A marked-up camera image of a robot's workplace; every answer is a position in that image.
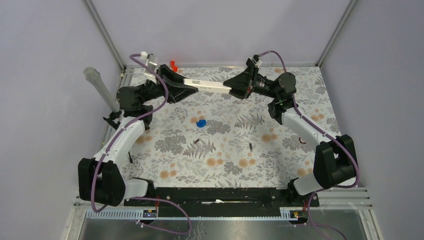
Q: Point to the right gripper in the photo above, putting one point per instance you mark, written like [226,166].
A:
[243,84]

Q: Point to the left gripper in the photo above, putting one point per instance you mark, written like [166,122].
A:
[176,92]

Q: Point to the white remote control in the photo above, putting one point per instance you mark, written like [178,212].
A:
[207,86]

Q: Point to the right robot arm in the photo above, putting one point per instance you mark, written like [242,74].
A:
[335,159]

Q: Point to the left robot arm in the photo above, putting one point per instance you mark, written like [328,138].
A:
[100,180]

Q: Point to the red plastic piece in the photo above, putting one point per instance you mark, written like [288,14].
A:
[173,66]

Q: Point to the blue plastic piece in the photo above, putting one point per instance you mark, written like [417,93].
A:
[201,123]

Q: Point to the floral patterned table mat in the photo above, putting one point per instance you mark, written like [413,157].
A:
[167,155]

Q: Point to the microphone on black tripod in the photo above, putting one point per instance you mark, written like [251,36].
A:
[115,151]

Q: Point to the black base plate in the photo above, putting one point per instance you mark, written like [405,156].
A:
[228,202]

